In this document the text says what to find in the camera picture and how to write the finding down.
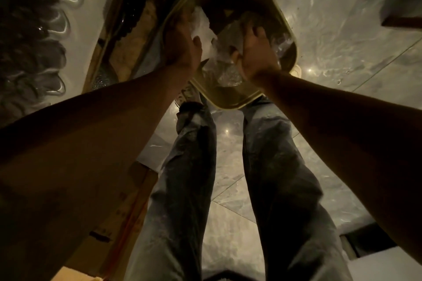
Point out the person's left hand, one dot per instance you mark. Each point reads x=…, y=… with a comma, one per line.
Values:
x=179, y=47

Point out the person's right hand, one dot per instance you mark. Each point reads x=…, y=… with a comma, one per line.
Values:
x=258, y=57

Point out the person's right thumb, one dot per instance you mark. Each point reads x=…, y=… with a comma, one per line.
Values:
x=236, y=58

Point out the person's left thumb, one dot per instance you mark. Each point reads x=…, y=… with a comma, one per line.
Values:
x=197, y=48

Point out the clear plastic bin bag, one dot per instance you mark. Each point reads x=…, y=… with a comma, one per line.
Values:
x=224, y=70

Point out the person's right forearm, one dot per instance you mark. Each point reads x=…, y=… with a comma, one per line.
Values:
x=346, y=132

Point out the person's left forearm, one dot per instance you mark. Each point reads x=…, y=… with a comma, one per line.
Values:
x=82, y=145

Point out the person's left shoe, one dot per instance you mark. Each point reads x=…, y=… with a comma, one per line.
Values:
x=188, y=94

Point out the person's shoe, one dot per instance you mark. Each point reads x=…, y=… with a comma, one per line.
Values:
x=188, y=94
x=295, y=70

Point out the person's right shoe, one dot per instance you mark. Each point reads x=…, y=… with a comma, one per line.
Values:
x=295, y=70

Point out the wooden cabinet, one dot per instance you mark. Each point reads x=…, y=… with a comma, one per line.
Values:
x=132, y=24

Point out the person's right leg in jeans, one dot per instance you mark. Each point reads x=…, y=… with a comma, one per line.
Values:
x=286, y=192

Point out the person's leg in jeans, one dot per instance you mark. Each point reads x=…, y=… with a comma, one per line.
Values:
x=286, y=192
x=178, y=198

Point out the person's left leg in jeans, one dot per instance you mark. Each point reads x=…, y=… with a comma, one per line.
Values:
x=178, y=198

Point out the brown cardboard box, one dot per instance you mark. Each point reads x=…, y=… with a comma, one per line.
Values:
x=115, y=224

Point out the white panel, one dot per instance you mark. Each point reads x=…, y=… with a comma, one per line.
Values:
x=389, y=266

